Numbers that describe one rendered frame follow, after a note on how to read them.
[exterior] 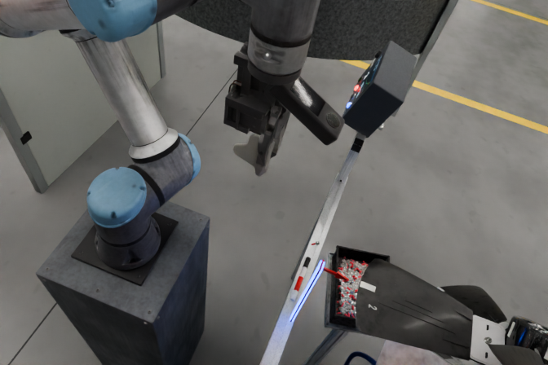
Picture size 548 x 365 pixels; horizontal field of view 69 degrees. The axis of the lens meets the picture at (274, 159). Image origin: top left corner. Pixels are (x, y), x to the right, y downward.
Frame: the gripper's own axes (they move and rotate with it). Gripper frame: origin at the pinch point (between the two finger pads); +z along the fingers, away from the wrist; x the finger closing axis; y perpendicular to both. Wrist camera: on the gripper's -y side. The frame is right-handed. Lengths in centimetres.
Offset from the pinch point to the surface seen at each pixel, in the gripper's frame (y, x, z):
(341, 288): -26, -15, 58
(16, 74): 129, -49, 71
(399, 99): -20, -57, 20
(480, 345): -49, 1, 24
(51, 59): 129, -68, 75
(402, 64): -18, -74, 19
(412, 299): -35.5, -2.3, 25.5
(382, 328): -30.5, 6.8, 24.4
